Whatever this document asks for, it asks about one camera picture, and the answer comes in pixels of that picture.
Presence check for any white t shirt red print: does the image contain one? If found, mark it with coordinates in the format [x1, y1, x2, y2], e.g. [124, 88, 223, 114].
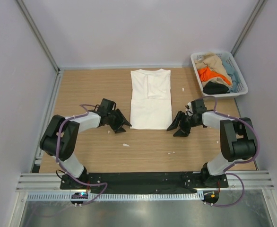
[130, 69, 173, 130]

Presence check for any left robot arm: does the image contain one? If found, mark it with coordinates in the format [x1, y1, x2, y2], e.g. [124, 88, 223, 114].
[39, 98, 132, 187]

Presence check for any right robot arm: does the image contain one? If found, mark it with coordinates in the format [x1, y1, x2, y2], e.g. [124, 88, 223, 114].
[167, 98, 259, 187]

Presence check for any black garment in basket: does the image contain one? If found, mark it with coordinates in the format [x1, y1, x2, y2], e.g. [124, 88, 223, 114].
[203, 82, 229, 95]

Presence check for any orange garment in basket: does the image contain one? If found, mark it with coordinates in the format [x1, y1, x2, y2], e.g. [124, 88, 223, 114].
[198, 67, 233, 87]

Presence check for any white plastic basket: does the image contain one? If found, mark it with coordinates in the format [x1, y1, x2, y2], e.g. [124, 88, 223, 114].
[190, 51, 248, 98]

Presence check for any beige garment in basket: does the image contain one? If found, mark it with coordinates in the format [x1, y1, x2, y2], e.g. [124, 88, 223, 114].
[194, 52, 233, 85]

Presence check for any light blue garment in basket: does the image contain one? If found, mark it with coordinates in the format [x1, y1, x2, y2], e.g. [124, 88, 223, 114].
[222, 61, 240, 93]

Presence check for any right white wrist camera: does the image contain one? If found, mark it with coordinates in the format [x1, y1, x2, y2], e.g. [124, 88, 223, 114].
[185, 102, 193, 112]

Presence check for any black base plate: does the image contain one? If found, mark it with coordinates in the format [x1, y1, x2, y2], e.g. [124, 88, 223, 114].
[60, 172, 228, 194]

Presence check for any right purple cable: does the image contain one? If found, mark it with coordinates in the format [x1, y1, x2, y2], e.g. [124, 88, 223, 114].
[195, 96, 262, 208]

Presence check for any purple cable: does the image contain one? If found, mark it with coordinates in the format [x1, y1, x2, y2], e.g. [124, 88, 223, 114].
[195, 96, 262, 208]
[55, 104, 108, 205]

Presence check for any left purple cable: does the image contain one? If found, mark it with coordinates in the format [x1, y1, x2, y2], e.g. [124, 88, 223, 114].
[55, 104, 108, 205]

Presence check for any aluminium rail frame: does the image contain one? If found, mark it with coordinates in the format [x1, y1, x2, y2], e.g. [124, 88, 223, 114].
[16, 170, 274, 192]

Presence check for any white slotted cable duct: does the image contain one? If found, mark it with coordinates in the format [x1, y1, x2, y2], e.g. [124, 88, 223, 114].
[27, 191, 204, 201]

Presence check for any right corner aluminium post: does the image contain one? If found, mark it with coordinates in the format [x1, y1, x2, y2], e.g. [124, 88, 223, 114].
[231, 0, 268, 56]

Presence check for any corner aluminium post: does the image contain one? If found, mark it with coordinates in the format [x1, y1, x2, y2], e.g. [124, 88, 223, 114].
[15, 0, 60, 74]
[231, 0, 268, 56]

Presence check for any left corner aluminium post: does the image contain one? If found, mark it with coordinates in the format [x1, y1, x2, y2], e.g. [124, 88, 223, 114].
[15, 0, 60, 74]

